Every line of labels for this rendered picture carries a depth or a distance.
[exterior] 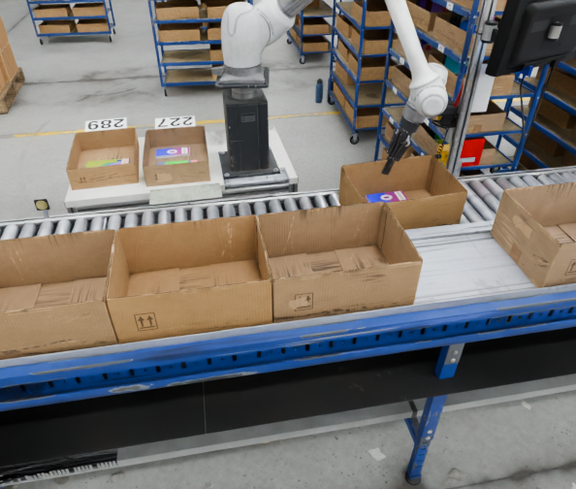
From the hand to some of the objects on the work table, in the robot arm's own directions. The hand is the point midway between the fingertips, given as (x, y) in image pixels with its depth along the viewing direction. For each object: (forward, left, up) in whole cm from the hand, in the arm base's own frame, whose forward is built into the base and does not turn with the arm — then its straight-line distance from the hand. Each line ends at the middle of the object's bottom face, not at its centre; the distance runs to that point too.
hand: (387, 165), depth 195 cm
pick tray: (-30, -124, -16) cm, 128 cm away
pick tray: (-32, -91, -16) cm, 98 cm away
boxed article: (-40, -95, -16) cm, 104 cm away
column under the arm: (-32, -58, -16) cm, 68 cm away
